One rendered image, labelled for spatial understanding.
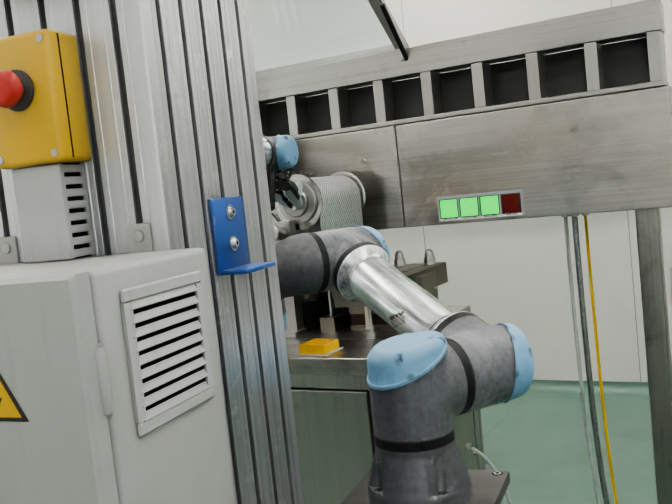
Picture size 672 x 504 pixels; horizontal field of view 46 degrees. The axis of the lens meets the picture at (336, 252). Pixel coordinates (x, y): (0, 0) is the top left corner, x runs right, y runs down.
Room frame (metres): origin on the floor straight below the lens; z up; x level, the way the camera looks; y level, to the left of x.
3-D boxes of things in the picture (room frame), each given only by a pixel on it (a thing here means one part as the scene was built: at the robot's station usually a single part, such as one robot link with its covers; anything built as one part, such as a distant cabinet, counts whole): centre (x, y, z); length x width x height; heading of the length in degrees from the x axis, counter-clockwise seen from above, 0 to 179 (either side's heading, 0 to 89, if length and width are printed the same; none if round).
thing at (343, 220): (2.21, -0.03, 1.11); 0.23 x 0.01 x 0.18; 151
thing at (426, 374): (1.14, -0.09, 0.98); 0.13 x 0.12 x 0.14; 119
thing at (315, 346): (1.85, 0.06, 0.91); 0.07 x 0.07 x 0.02; 61
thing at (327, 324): (2.21, -0.03, 0.92); 0.28 x 0.04 x 0.04; 151
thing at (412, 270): (2.19, -0.15, 1.00); 0.40 x 0.16 x 0.06; 151
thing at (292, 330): (2.12, 0.14, 1.05); 0.06 x 0.05 x 0.31; 151
